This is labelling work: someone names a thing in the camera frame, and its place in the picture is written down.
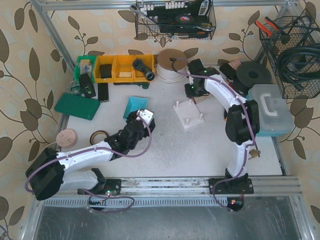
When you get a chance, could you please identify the brown tape roll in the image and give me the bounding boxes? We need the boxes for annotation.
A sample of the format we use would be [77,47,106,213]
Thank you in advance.
[89,130,109,146]

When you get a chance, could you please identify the black disc spool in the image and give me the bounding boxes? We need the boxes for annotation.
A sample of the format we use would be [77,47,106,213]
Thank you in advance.
[233,61,272,94]

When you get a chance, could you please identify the yellow storage bin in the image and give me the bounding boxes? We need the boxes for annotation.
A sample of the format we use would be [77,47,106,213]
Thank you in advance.
[93,54,155,84]

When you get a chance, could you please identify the blue plastic tray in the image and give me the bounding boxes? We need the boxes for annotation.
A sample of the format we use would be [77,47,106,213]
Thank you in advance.
[123,96,148,123]

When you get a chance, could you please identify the black box in bin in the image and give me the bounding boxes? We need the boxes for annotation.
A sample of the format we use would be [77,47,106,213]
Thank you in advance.
[99,64,112,79]

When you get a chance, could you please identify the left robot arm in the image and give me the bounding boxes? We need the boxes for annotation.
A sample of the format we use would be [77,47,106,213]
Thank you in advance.
[24,109,156,201]

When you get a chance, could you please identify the black orange screwdriver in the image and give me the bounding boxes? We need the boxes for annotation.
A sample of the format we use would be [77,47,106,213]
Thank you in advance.
[223,111,228,121]

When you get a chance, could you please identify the white cable spool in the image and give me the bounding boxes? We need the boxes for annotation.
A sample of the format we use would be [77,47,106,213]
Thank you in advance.
[156,48,187,84]

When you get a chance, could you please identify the silver wrench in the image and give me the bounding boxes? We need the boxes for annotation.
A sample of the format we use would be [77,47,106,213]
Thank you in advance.
[129,5,159,25]

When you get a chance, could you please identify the black tape roll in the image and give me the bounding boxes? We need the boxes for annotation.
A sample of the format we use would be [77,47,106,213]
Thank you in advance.
[174,14,195,26]

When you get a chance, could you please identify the orange handled pliers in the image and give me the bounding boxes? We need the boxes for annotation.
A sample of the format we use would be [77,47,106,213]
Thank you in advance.
[254,16,280,38]

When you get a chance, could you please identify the green cutting mat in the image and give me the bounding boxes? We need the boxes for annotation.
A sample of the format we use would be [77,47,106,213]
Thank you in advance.
[54,93,100,121]

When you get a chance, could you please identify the dark grey pipe fitting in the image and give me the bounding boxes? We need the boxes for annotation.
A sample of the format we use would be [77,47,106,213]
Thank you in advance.
[132,59,155,82]

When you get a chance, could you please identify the wire basket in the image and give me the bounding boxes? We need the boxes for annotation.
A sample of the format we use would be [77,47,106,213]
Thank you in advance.
[259,15,320,99]
[130,0,216,43]

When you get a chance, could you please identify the right wire basket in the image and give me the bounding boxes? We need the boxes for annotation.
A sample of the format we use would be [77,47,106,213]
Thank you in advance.
[259,15,320,99]

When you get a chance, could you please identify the black rectangular block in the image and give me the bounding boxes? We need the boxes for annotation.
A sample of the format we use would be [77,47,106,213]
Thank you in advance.
[97,83,109,103]

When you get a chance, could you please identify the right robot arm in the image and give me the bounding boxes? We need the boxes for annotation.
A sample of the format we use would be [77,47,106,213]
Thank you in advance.
[185,59,260,179]

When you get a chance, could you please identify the top wire basket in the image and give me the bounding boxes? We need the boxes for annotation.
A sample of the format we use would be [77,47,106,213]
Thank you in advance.
[130,0,216,43]

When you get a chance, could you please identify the coiled black hose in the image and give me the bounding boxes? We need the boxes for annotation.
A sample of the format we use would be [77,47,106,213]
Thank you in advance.
[277,43,320,85]

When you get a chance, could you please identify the green storage bin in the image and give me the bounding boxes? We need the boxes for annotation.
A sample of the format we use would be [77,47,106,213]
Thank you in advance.
[73,55,97,84]

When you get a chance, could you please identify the white peg base plate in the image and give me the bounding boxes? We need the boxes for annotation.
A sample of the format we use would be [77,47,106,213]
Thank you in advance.
[172,99,205,130]

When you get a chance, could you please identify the blue clear toolbox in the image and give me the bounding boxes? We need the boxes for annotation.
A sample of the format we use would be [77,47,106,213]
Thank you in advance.
[247,84,295,137]

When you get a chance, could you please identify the black green meter device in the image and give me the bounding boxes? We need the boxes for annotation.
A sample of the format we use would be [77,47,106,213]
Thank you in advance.
[78,73,96,98]

